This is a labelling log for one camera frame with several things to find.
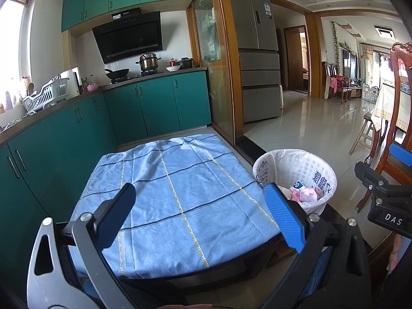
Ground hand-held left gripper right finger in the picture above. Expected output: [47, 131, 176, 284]
[261, 183, 372, 309]

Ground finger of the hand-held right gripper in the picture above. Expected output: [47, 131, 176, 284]
[354, 162, 389, 200]
[388, 143, 412, 168]

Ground glass sliding door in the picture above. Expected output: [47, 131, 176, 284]
[188, 0, 244, 147]

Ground white dish rack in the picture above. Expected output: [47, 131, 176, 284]
[22, 77, 70, 113]

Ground brown kitchen countertop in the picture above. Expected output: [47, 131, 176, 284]
[0, 66, 208, 145]

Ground person's right leg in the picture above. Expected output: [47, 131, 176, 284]
[303, 248, 332, 297]

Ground wooden chairs with clothes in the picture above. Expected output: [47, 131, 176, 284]
[323, 62, 353, 104]

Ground white baby fence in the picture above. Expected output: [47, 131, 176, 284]
[362, 84, 380, 104]

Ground white countertop appliance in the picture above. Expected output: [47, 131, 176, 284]
[59, 67, 82, 99]

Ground person's leg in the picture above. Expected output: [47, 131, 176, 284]
[80, 277, 107, 309]
[303, 248, 332, 297]

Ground blue checked tablecloth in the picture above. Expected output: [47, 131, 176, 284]
[69, 133, 282, 279]

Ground person's right hand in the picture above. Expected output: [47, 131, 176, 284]
[388, 234, 403, 272]

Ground silver refrigerator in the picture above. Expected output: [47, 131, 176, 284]
[228, 0, 283, 123]

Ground black range hood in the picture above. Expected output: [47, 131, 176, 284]
[92, 7, 164, 65]

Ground yellow checked dining tablecloth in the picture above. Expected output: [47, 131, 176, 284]
[373, 84, 412, 145]

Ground brown wooden door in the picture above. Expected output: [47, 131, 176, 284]
[283, 26, 310, 95]

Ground gas stove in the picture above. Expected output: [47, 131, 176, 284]
[108, 69, 161, 82]

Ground white lined waste bin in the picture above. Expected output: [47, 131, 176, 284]
[253, 149, 337, 216]

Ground stainless steel pot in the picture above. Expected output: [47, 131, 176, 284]
[135, 52, 161, 71]

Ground green lower kitchen cabinets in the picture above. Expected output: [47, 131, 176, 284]
[0, 71, 212, 297]

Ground black wok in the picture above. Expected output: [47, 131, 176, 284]
[104, 67, 130, 79]

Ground carved wooden chair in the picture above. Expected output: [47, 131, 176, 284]
[356, 42, 412, 213]

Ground person's left leg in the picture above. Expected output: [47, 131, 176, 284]
[80, 277, 107, 309]

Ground brown flat board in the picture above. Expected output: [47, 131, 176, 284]
[272, 240, 297, 260]

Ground television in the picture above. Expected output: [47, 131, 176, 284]
[343, 50, 359, 79]

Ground green wall garland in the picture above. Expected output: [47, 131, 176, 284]
[332, 22, 340, 71]

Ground pink plastic wrapper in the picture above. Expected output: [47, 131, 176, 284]
[288, 185, 321, 203]

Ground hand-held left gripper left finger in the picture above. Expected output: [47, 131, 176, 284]
[27, 183, 137, 309]

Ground kitchen window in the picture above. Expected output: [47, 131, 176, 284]
[0, 0, 34, 110]

